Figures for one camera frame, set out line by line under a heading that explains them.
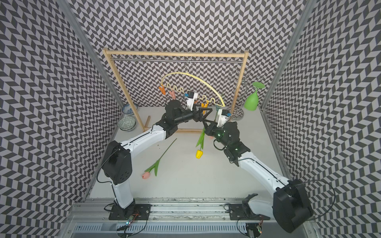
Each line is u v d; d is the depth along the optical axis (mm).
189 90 772
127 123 1056
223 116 682
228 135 568
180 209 750
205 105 725
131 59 652
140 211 721
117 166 475
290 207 396
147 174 825
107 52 609
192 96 686
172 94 825
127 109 1155
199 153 720
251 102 896
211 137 745
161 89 812
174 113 635
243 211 688
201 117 692
